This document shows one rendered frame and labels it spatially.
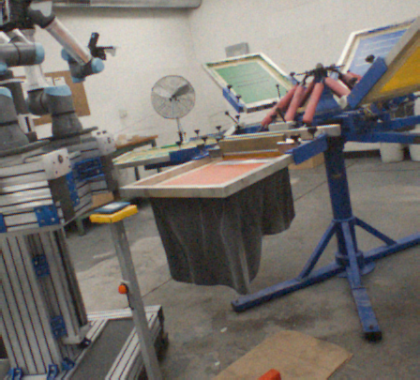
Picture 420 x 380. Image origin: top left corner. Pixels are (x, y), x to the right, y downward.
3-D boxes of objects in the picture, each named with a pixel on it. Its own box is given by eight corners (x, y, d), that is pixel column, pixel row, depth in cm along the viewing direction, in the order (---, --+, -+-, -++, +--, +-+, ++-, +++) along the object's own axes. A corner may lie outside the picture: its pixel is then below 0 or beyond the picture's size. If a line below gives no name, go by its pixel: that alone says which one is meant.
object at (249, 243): (249, 293, 173) (229, 189, 166) (242, 292, 176) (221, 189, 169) (305, 247, 207) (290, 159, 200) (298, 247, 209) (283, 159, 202)
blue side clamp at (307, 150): (296, 165, 189) (293, 149, 188) (286, 165, 192) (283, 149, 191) (327, 149, 211) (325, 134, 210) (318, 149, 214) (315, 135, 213)
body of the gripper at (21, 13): (36, 23, 125) (12, 34, 133) (31, -7, 125) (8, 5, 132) (10, 20, 119) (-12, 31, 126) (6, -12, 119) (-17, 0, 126)
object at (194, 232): (247, 297, 172) (225, 190, 165) (166, 281, 202) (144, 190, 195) (250, 294, 174) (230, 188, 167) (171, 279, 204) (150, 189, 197)
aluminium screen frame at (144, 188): (225, 197, 154) (222, 187, 153) (120, 196, 193) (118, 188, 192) (325, 146, 212) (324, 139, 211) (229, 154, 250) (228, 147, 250)
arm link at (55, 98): (61, 112, 206) (53, 83, 203) (43, 116, 213) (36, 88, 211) (81, 108, 215) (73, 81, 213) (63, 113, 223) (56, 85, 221)
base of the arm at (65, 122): (46, 137, 210) (40, 116, 208) (61, 133, 224) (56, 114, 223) (75, 131, 207) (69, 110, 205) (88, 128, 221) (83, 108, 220)
